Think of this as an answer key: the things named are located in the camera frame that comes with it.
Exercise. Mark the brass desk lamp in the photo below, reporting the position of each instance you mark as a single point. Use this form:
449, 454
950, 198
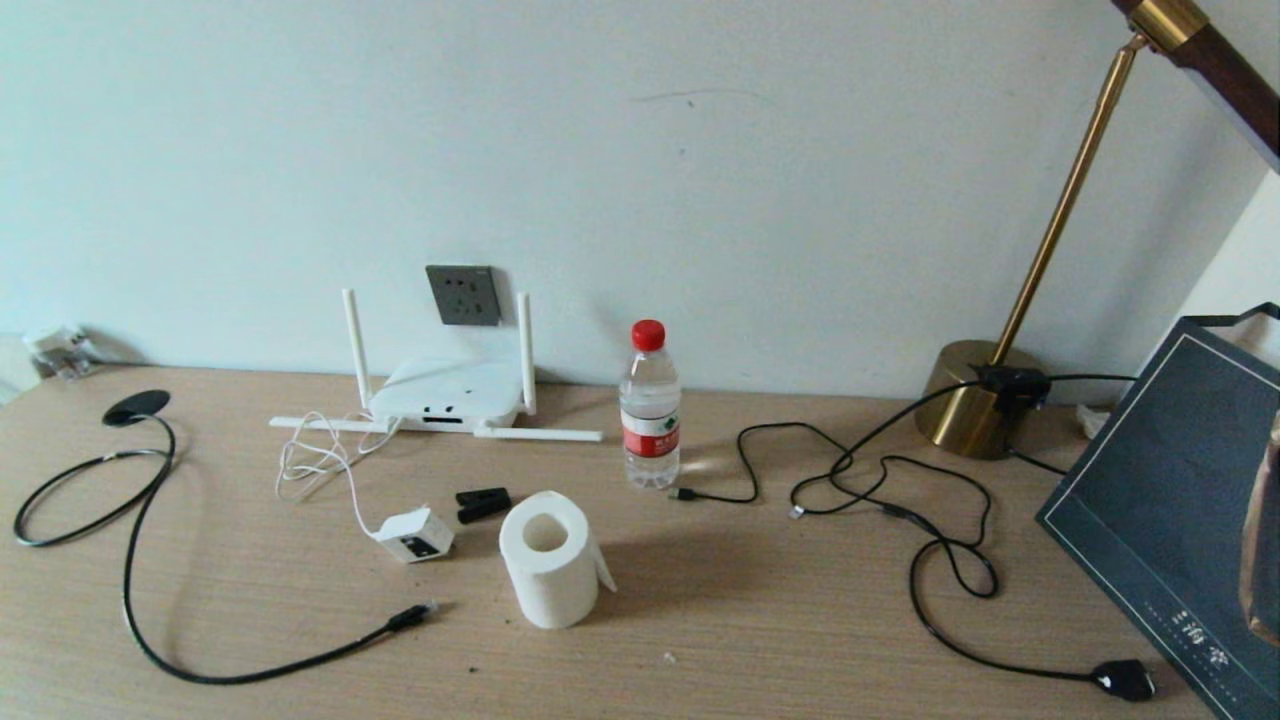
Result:
965, 410

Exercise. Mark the white toilet paper roll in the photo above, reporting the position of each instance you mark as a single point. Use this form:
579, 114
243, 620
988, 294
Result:
550, 585

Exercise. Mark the grey wall socket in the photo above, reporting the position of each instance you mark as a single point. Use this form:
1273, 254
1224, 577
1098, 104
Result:
463, 295

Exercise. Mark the white crumpled tissue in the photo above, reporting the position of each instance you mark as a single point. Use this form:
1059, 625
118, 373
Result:
1095, 420

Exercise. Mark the clear water bottle red cap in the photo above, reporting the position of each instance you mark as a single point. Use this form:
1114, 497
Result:
650, 420

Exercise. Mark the white power adapter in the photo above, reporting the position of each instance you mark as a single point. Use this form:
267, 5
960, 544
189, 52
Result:
415, 535

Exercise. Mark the dark blue paper bag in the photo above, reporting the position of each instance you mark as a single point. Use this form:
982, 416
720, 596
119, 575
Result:
1180, 480

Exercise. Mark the white wifi router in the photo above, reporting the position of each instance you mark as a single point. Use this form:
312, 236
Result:
445, 390

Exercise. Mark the small black clip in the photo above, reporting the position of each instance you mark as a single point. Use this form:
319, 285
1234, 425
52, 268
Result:
480, 503

